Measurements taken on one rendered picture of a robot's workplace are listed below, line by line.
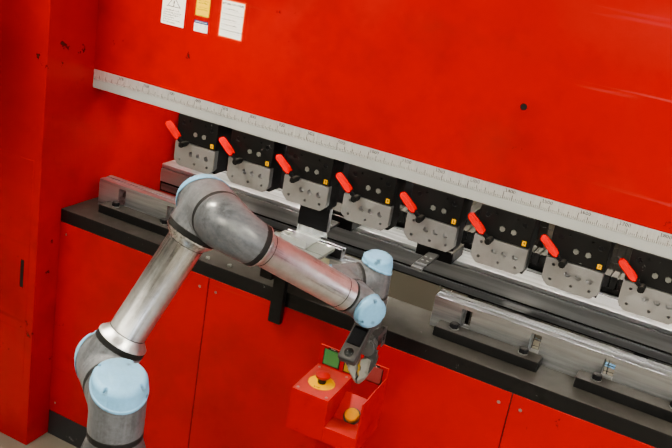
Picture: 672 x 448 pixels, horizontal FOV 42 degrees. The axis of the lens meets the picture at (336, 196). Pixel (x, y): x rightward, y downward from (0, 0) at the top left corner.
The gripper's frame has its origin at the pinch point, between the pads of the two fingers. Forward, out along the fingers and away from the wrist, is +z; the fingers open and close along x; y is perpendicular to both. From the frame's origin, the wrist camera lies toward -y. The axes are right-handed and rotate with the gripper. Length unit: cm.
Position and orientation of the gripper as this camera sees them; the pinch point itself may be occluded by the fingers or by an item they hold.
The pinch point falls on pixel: (356, 380)
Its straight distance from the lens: 227.3
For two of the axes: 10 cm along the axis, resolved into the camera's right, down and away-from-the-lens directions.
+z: -1.2, 9.1, 3.9
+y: 4.3, -3.1, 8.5
